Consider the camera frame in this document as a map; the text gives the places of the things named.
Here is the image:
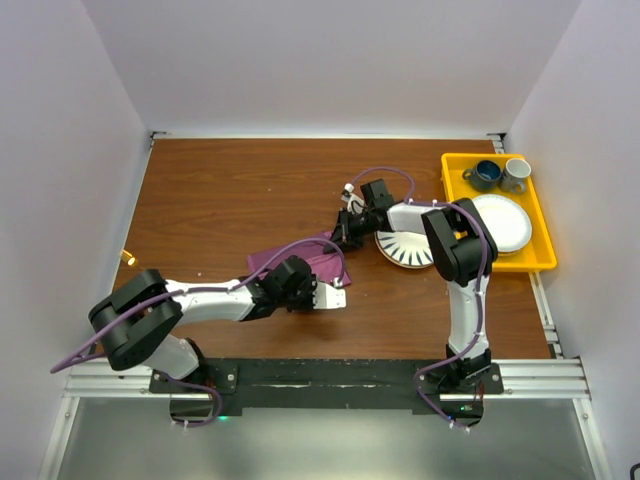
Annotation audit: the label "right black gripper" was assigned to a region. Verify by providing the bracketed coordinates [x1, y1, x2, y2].
[325, 208, 376, 255]

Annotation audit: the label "purple cloth napkin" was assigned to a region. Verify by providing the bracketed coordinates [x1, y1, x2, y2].
[247, 232, 352, 286]

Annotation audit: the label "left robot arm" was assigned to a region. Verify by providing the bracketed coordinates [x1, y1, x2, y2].
[88, 255, 319, 392]

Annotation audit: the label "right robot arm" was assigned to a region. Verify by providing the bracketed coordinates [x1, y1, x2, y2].
[330, 179, 498, 393]

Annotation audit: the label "blue striped white plate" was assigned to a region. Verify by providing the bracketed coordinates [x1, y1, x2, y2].
[374, 231, 433, 269]

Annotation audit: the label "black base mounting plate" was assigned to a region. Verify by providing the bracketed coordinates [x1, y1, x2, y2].
[149, 358, 505, 426]

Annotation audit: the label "blue grey bowl cup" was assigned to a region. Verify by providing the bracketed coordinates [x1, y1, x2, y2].
[462, 159, 502, 192]

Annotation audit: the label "white plate in tray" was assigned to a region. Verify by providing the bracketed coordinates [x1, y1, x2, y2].
[473, 194, 533, 255]

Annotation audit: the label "white grey mug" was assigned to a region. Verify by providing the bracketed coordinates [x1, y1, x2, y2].
[499, 158, 532, 194]

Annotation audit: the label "yellow plastic tray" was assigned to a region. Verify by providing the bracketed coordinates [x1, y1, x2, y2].
[441, 153, 557, 272]

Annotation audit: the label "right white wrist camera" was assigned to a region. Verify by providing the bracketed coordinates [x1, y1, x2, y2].
[341, 183, 365, 215]

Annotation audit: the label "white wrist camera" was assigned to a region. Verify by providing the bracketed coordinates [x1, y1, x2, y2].
[312, 278, 347, 310]
[341, 183, 365, 215]

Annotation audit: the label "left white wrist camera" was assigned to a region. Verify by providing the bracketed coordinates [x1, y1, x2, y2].
[312, 278, 347, 310]

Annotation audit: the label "gold fork green handle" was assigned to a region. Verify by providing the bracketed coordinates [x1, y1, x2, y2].
[120, 249, 143, 270]

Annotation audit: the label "aluminium frame rail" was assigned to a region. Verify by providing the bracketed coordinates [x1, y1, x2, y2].
[43, 138, 610, 479]

